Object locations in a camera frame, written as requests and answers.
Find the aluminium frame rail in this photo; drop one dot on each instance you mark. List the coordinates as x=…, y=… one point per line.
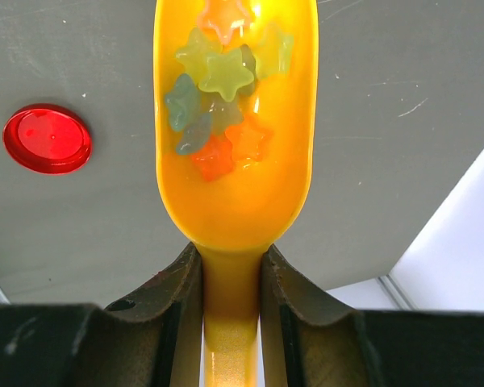
x=396, y=294

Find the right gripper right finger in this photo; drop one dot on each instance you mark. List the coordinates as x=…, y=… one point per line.
x=310, y=338

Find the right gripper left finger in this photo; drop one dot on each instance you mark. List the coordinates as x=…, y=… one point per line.
x=150, y=337

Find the red round lid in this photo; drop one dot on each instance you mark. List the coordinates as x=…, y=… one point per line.
x=47, y=138

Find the orange plastic scoop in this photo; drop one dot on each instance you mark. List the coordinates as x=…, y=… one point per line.
x=235, y=87

